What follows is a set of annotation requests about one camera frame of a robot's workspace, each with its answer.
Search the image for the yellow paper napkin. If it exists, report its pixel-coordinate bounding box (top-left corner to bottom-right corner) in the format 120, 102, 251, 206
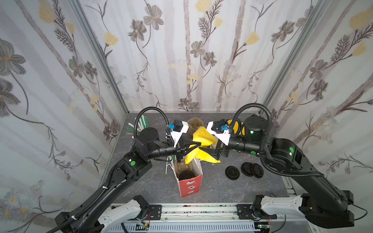
185, 126, 220, 164

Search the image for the black cup lid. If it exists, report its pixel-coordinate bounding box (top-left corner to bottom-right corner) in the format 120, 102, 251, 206
178, 170, 195, 181

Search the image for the red white paper bag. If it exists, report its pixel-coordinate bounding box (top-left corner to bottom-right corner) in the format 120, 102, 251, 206
167, 156, 203, 198

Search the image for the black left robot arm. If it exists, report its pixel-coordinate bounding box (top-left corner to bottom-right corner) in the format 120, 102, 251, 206
50, 106, 201, 233

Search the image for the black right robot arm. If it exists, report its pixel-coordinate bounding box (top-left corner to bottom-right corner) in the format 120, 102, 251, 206
207, 103, 359, 229

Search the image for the brown pulp cup carrier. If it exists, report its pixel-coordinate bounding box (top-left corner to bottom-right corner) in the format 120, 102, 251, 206
187, 117, 204, 135

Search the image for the yellow napkin stack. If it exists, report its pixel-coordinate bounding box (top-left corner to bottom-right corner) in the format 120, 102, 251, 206
227, 119, 245, 136

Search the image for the single black lid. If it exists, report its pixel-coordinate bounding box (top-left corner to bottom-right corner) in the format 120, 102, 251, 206
225, 166, 240, 181

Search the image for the stack of black lids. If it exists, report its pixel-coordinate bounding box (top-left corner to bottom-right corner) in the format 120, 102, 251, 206
241, 162, 264, 179

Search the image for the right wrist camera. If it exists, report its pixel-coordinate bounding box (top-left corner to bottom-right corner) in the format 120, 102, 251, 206
207, 119, 234, 146

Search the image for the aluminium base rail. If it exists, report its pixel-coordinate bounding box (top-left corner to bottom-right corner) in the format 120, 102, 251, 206
81, 202, 324, 233

